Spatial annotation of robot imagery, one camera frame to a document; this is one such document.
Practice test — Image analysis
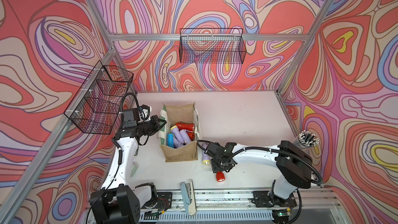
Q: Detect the red flashlight bottom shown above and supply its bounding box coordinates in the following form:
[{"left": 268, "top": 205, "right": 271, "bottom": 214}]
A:
[{"left": 216, "top": 172, "right": 226, "bottom": 183}]

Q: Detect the red flashlight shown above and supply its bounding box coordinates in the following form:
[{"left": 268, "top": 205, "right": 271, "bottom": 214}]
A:
[
  {"left": 187, "top": 131, "right": 195, "bottom": 141},
  {"left": 216, "top": 172, "right": 226, "bottom": 183},
  {"left": 175, "top": 123, "right": 195, "bottom": 132}
]

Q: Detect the blue flashlight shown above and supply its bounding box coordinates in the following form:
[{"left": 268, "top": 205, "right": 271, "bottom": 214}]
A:
[{"left": 167, "top": 133, "right": 174, "bottom": 148}]

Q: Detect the burlap tote bag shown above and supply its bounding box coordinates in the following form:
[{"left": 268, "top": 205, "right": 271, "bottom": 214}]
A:
[{"left": 158, "top": 103, "right": 202, "bottom": 162}]

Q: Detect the long purple flashlight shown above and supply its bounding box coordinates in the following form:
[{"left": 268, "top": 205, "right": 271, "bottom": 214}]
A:
[{"left": 171, "top": 125, "right": 191, "bottom": 145}]

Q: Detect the red flashlight top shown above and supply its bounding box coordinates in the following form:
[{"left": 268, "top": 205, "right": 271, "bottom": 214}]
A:
[{"left": 187, "top": 131, "right": 195, "bottom": 141}]

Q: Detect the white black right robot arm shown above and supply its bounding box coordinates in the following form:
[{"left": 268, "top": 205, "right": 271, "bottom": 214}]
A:
[{"left": 197, "top": 140, "right": 323, "bottom": 207}]

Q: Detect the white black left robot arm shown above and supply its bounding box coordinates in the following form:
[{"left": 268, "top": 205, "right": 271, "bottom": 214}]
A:
[{"left": 89, "top": 115, "right": 167, "bottom": 224}]

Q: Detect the blue beige stapler tool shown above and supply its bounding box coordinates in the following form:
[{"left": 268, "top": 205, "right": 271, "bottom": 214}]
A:
[{"left": 180, "top": 179, "right": 197, "bottom": 216}]

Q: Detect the metal cup of pencils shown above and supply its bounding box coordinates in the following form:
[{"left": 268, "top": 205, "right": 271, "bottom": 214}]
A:
[{"left": 293, "top": 131, "right": 320, "bottom": 150}]

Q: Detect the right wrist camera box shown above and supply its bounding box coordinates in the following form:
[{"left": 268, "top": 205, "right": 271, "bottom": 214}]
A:
[{"left": 205, "top": 142, "right": 224, "bottom": 160}]

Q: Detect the black wire basket left wall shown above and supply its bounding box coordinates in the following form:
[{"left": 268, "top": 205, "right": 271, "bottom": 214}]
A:
[{"left": 64, "top": 61, "right": 134, "bottom": 135}]

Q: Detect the black wire basket wall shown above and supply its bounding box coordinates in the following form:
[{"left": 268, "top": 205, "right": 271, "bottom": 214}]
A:
[
  {"left": 64, "top": 61, "right": 134, "bottom": 135},
  {"left": 179, "top": 27, "right": 247, "bottom": 64}
]

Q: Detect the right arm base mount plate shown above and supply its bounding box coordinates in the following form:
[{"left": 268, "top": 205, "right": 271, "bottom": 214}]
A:
[{"left": 251, "top": 191, "right": 297, "bottom": 208}]

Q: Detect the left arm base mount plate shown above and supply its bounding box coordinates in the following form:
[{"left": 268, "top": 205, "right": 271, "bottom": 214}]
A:
[{"left": 153, "top": 191, "right": 173, "bottom": 212}]

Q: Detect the black wire basket back wall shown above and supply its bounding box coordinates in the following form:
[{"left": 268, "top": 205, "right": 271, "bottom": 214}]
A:
[{"left": 179, "top": 27, "right": 247, "bottom": 64}]

